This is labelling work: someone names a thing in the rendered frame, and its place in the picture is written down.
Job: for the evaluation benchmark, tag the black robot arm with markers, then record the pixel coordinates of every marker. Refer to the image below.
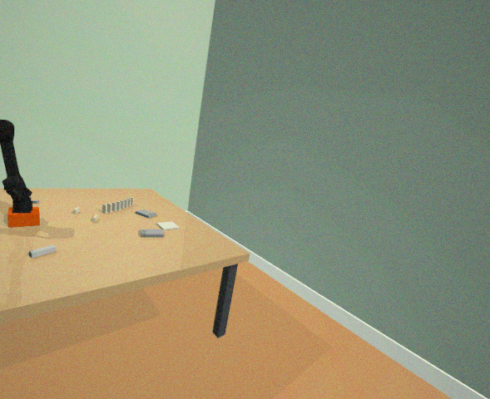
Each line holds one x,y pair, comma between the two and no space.
13,184

